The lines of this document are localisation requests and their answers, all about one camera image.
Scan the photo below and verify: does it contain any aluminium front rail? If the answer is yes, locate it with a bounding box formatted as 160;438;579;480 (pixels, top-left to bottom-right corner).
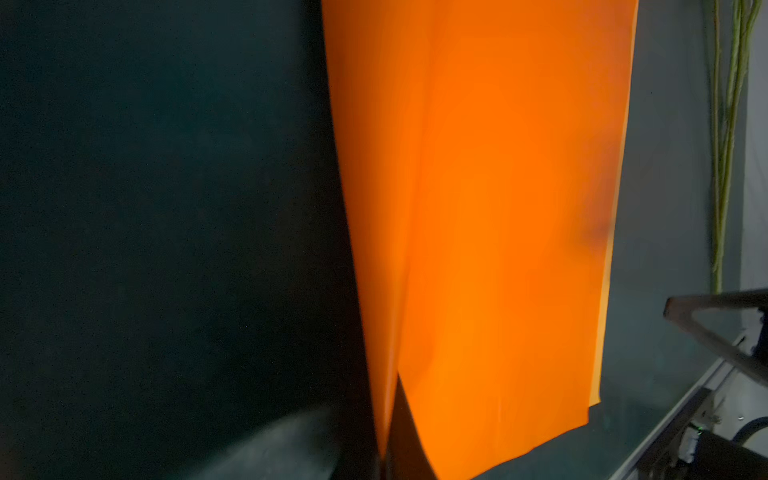
611;359;738;479

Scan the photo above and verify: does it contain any orange wrapping paper sheet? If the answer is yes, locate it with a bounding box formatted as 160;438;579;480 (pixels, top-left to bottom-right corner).
322;1;638;479

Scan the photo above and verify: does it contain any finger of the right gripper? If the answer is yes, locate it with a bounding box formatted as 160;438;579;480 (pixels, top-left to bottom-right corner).
663;289;767;387

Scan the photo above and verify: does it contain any pink fake flower spray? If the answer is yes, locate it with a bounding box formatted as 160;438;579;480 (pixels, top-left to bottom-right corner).
710;0;764;294

